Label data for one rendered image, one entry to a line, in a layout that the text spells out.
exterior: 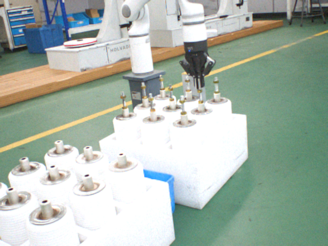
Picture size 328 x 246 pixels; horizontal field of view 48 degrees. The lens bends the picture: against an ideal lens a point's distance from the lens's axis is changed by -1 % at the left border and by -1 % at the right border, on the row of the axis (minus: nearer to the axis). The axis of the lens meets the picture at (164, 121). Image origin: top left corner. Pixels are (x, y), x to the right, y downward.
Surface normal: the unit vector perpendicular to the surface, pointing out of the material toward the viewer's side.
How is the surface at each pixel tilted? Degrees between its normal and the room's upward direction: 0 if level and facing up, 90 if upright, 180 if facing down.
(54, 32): 92
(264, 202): 0
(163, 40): 90
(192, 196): 90
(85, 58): 90
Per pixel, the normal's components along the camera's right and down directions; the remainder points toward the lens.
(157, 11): -0.70, 0.31
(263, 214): -0.11, -0.94
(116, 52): 0.70, 0.16
